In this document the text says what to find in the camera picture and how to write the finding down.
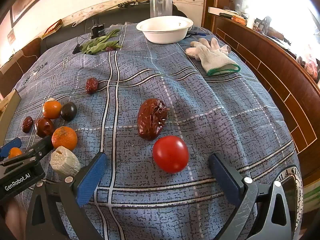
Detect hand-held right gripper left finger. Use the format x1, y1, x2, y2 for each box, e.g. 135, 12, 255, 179
25, 152, 108, 240

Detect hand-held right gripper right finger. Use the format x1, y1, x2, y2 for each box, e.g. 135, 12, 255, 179
209, 152, 295, 240

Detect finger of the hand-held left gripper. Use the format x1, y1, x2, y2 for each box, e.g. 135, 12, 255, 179
0, 135, 54, 168
0, 137, 22, 159

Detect tiny orange tangerine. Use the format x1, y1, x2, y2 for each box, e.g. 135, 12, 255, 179
8, 147, 23, 159

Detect large orange tangerine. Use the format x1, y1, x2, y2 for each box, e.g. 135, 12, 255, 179
51, 126, 78, 151

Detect red tomato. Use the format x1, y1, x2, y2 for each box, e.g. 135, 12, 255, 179
152, 135, 190, 173

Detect round red date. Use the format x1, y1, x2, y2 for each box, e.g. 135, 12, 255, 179
35, 117, 55, 138

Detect small red date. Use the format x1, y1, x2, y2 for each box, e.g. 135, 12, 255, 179
85, 77, 99, 95
22, 116, 34, 133

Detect dried loofah piece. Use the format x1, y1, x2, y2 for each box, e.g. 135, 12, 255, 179
49, 147, 81, 177

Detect medium orange tangerine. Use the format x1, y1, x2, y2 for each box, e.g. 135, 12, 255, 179
42, 100, 62, 120

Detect cardboard box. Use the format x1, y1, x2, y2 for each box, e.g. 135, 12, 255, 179
0, 89, 22, 135

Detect dark purple passion fruit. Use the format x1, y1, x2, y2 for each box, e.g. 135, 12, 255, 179
60, 102, 77, 121

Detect blue plaid printed blanket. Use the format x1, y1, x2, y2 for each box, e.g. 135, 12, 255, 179
5, 21, 304, 240

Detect large wrinkled red date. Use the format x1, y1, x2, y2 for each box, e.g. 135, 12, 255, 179
137, 98, 168, 141

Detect green leafy vegetable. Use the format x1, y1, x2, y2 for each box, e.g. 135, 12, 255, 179
80, 29, 123, 55

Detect white knit glove green cuff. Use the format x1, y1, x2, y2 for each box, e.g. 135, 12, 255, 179
185, 37, 241, 77

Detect wooden headboard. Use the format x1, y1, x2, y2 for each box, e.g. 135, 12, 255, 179
211, 14, 320, 153

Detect black electronic device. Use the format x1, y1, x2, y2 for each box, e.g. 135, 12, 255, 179
90, 19, 107, 39

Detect pink plastic bag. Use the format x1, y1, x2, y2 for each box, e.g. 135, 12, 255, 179
296, 52, 319, 80

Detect white paper bowl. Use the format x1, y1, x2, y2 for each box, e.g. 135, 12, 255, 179
136, 16, 194, 44

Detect white flat box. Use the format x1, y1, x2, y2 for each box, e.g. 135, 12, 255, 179
208, 6, 234, 15

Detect clear glass cup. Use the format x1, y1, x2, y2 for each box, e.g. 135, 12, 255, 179
150, 0, 173, 18

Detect framed wall picture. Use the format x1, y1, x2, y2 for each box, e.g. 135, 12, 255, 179
10, 0, 53, 28

